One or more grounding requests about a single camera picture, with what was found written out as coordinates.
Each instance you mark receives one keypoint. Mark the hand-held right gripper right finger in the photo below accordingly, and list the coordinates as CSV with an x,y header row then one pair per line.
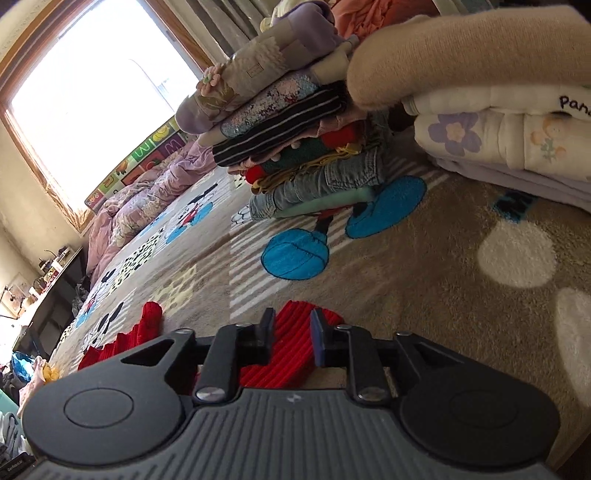
x,y
318,339

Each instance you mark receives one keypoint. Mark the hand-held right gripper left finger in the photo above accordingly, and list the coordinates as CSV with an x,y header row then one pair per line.
x,y
267,332

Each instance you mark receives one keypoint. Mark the red knit sweater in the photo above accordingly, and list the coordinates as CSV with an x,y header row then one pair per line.
x,y
288,355

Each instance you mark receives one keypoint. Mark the stack of folded clothes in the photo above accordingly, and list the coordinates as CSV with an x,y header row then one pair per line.
x,y
300,152

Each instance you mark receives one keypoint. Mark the pink folded garment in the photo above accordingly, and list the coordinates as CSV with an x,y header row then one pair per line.
x,y
37,374

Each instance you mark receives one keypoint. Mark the yellow folded sweater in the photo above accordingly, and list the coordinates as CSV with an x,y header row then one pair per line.
x,y
52,371

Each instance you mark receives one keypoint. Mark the blue plastic bag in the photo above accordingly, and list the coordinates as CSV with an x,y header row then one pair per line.
x,y
22,364

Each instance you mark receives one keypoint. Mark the cartoon mouse printed blanket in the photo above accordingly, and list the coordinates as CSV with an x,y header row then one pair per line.
x,y
415,286

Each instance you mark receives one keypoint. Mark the black desk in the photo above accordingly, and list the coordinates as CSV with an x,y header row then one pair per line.
x,y
51,309

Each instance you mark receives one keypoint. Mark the grey cloth under desk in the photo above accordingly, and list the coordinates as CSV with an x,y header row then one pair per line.
x,y
81,300

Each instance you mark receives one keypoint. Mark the purple duvet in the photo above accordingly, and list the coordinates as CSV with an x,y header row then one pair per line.
x,y
138,207

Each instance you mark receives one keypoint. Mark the colourful letter headboard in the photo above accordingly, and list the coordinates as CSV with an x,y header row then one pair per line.
x,y
138,159

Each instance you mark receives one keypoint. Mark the white flower printed quilt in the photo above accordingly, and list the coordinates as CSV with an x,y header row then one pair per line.
x,y
498,134

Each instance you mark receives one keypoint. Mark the window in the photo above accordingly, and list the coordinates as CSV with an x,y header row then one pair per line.
x,y
92,92

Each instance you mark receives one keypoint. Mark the grey curtain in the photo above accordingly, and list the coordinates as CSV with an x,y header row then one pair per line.
x,y
231,27

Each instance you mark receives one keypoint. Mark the orange cloth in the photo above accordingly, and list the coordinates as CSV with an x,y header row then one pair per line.
x,y
369,14

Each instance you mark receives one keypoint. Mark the picture frame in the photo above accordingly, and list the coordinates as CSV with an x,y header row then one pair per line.
x,y
16,288

